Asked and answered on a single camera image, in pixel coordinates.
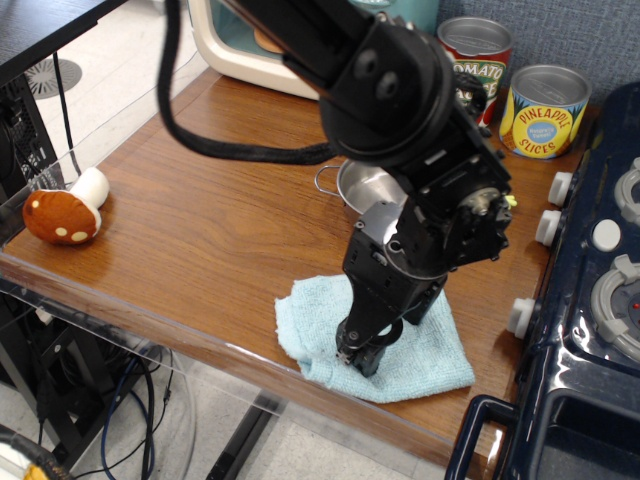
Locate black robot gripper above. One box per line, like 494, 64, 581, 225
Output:
336, 201, 448, 378

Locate light blue cloth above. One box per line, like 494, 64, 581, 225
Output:
274, 274, 475, 403

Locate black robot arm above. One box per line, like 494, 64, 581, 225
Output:
230, 1, 511, 376

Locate stainless steel pot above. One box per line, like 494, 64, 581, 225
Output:
314, 160, 407, 215

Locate white stove knob lower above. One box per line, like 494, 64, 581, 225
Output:
507, 298, 536, 339

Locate white stove knob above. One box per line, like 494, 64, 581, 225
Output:
507, 298, 536, 339
535, 210, 561, 247
548, 172, 573, 207

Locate yellow-green toy vegetable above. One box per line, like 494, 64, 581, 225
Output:
505, 195, 518, 208

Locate dark blue toy stove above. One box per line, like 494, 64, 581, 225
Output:
446, 83, 639, 479

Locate white stove knob middle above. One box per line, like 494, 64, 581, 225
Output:
535, 210, 561, 247

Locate white stove knob upper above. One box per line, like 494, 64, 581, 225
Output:
548, 172, 573, 207

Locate pineapple slices can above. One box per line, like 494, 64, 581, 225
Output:
499, 64, 592, 160

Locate brown plush mushroom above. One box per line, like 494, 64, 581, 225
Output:
22, 167, 110, 245

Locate tomato sauce can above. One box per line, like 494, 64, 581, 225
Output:
437, 16, 514, 127

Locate teal toy microwave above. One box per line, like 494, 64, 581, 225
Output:
187, 0, 439, 100

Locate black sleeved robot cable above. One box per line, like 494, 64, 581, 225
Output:
156, 0, 341, 166

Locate blue floor cable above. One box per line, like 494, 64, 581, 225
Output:
99, 354, 156, 480

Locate black desk frame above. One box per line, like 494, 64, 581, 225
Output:
1, 1, 122, 201

